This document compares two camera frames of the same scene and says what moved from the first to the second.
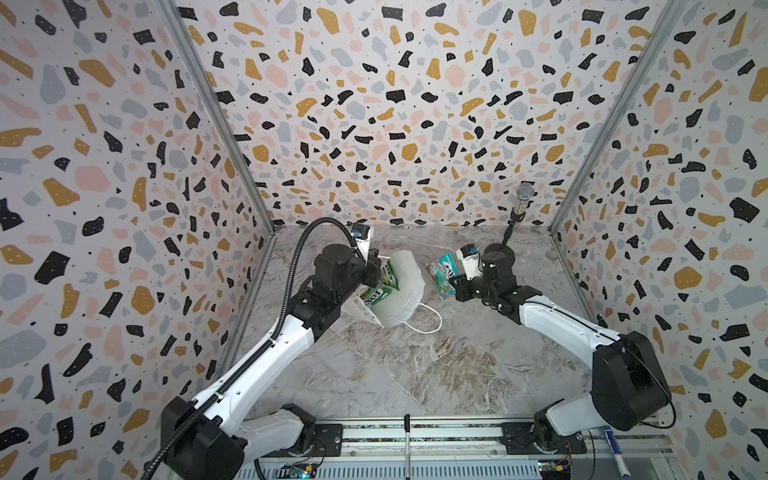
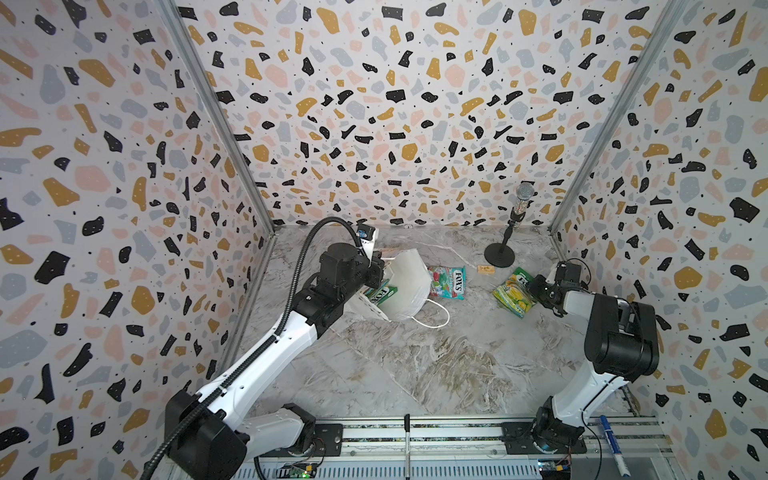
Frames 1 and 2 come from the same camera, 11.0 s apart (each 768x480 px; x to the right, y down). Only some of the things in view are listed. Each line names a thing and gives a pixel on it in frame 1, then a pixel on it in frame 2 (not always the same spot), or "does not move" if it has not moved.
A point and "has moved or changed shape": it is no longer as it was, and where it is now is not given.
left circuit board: x=297 y=470 does not move
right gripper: x=463 y=288 -> x=539 y=288
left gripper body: x=358 y=275 does not move
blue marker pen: x=616 y=451 does not move
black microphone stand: x=503 y=247 does not move
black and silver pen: x=407 y=428 does not move
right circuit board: x=553 y=469 does not move
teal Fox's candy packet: x=441 y=271 has moved or changed shape
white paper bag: x=402 y=303 has moved or changed shape
